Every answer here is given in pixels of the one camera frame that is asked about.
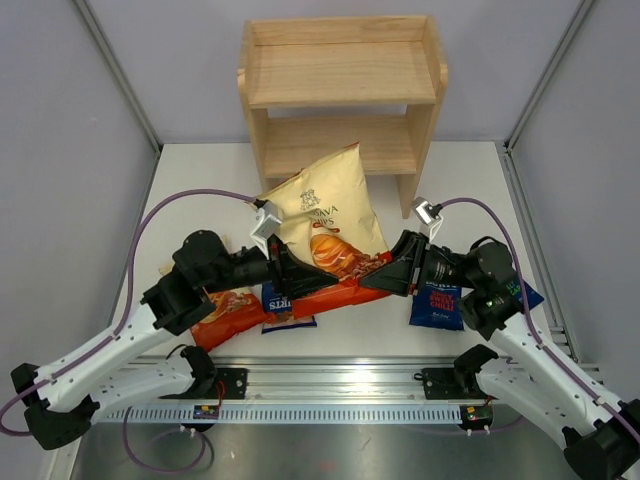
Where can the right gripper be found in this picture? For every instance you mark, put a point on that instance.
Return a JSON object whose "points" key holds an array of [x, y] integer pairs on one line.
{"points": [[418, 265]]}

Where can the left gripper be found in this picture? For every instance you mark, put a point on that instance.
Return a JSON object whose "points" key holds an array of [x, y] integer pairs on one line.
{"points": [[279, 267]]}

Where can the blue Burts chilli bag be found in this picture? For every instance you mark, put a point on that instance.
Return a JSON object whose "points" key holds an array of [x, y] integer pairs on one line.
{"points": [[436, 306], [279, 312]]}

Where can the cassava chips bag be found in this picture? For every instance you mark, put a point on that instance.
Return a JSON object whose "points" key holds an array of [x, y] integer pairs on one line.
{"points": [[236, 310], [328, 222]]}

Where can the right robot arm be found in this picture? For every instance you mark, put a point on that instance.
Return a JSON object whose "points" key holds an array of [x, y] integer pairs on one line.
{"points": [[517, 363]]}

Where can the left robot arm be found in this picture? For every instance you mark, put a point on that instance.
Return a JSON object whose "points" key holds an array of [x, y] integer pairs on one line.
{"points": [[65, 398]]}

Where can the wooden two-tier shelf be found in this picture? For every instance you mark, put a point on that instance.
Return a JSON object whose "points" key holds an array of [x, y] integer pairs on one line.
{"points": [[311, 86]]}

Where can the blue Burts salt vinegar bag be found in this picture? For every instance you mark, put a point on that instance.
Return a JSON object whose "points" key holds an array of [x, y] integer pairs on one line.
{"points": [[534, 298]]}

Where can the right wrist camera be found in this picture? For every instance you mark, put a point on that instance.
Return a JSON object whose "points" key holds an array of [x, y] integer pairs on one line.
{"points": [[429, 215]]}

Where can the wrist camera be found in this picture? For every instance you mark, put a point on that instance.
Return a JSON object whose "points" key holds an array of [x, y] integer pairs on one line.
{"points": [[429, 215], [267, 223]]}

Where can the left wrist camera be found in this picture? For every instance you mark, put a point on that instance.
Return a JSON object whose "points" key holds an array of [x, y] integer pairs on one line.
{"points": [[267, 223]]}

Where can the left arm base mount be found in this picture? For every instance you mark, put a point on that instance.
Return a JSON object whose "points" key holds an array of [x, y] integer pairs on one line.
{"points": [[231, 383]]}

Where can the aluminium mounting rail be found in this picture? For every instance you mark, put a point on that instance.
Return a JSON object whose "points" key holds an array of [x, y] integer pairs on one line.
{"points": [[337, 391]]}

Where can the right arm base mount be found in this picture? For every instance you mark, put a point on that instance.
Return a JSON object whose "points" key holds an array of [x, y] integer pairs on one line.
{"points": [[441, 384]]}

